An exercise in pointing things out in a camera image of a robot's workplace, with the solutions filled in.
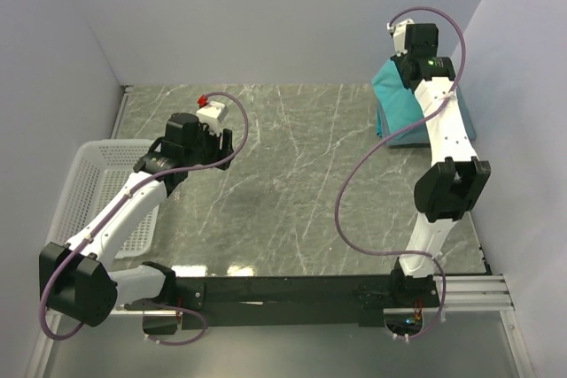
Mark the turquoise t shirt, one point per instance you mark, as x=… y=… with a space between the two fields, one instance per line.
x=397 y=106

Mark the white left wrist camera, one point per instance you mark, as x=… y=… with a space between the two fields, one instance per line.
x=211 y=114

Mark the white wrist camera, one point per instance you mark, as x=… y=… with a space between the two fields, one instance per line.
x=211 y=114
x=397 y=31

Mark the white plastic laundry basket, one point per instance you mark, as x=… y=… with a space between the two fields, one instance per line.
x=99 y=170

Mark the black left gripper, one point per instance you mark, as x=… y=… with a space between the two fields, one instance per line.
x=219 y=154

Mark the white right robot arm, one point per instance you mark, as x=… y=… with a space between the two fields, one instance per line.
x=453 y=184

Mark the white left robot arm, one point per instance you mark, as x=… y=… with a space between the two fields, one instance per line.
x=74 y=277

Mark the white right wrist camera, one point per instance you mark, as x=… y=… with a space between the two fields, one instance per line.
x=397 y=31

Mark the aluminium rail frame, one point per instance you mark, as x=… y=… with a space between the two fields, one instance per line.
x=464 y=293

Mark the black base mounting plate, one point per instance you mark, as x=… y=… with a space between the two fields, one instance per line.
x=298 y=300

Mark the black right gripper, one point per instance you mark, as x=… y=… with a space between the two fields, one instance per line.
x=398 y=60

